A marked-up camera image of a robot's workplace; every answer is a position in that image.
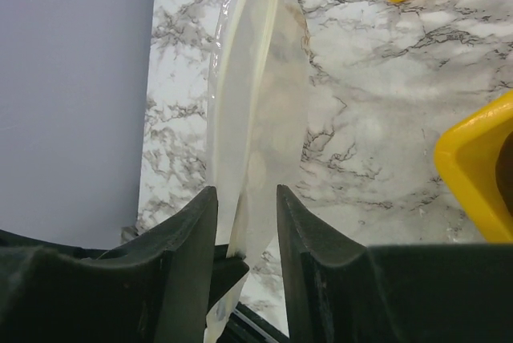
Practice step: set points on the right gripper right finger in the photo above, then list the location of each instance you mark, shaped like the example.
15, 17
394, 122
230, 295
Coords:
337, 290

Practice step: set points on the aluminium frame rail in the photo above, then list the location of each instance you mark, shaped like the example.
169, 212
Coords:
256, 326

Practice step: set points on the yellow plastic tray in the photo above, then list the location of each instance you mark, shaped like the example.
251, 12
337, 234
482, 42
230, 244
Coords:
466, 156

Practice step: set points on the clear zip top bag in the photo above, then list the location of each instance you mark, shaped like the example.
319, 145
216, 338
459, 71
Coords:
257, 115

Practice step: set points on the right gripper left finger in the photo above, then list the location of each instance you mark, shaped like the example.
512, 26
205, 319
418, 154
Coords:
158, 287

